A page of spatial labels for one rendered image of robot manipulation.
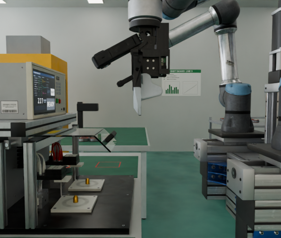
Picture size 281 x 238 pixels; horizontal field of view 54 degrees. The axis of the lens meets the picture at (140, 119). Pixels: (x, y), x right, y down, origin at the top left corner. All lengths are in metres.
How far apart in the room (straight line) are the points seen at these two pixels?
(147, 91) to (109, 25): 6.11
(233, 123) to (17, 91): 0.93
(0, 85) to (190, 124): 5.69
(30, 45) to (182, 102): 3.41
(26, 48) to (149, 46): 4.69
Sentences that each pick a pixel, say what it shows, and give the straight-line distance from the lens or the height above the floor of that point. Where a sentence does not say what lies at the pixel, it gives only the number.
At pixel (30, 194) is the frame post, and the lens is 0.98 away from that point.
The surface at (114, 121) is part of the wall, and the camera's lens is 6.43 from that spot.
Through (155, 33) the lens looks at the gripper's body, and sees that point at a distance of 0.62.
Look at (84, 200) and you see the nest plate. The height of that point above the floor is 0.78.
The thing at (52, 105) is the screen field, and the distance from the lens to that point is 1.27.
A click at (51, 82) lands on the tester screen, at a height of 1.26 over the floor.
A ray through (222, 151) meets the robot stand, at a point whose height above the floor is 0.95.
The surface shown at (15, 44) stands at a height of 2.15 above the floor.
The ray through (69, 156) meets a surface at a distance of 1.35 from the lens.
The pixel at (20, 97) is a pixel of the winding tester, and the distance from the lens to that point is 1.07.
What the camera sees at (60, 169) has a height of 0.92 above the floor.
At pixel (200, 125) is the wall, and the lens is 6.56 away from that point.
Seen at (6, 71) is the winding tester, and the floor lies 1.29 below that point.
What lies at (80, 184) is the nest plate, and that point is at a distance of 1.39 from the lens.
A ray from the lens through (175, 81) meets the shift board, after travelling 6.45.
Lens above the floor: 1.18
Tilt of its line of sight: 4 degrees down
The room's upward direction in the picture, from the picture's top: straight up
